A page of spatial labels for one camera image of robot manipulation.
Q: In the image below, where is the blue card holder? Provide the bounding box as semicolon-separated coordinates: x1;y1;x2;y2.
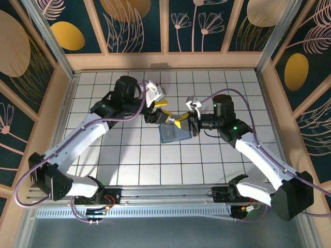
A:
158;121;193;144

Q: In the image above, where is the black connector block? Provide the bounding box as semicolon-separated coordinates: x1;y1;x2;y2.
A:
86;208;109;218

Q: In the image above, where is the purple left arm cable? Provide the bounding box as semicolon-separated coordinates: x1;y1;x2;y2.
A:
14;79;147;225

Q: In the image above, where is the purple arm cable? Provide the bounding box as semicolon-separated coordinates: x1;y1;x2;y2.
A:
14;79;147;225
201;88;331;223

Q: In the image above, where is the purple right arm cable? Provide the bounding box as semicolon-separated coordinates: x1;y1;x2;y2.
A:
201;88;331;223

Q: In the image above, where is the aluminium side rail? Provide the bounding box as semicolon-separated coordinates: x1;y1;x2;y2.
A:
41;72;80;187
255;69;297;184

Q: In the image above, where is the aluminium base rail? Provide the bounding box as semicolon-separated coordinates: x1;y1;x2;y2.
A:
25;183;305;207

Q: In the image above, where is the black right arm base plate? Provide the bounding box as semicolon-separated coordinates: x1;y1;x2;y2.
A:
212;185;235;204

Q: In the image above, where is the aluminium corner post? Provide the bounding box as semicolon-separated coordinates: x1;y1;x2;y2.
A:
254;0;303;75
20;0;78;80

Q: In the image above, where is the grey slotted cable duct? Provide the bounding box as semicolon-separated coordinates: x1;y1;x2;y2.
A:
36;206;233;220

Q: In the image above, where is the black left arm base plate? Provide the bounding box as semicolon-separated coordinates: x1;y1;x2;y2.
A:
74;188;122;207

